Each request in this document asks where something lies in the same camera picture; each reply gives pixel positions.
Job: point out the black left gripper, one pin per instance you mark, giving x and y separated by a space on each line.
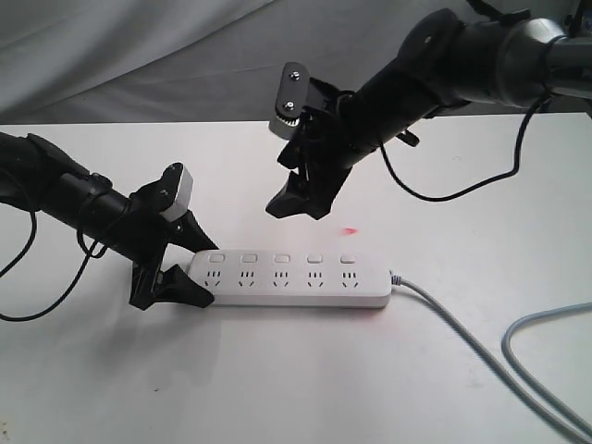
142 235

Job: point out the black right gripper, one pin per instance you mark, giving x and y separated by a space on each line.
320 155

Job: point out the white five-outlet power strip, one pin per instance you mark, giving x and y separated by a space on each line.
292 279

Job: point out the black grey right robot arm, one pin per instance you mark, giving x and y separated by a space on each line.
443 64

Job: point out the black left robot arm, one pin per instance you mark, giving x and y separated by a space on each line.
36 175

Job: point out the grey backdrop cloth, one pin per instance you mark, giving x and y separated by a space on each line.
173 61

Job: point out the black tripod stand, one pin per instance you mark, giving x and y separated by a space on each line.
573 19

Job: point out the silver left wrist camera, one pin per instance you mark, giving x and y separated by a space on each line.
174 192

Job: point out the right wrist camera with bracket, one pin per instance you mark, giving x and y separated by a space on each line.
291 98

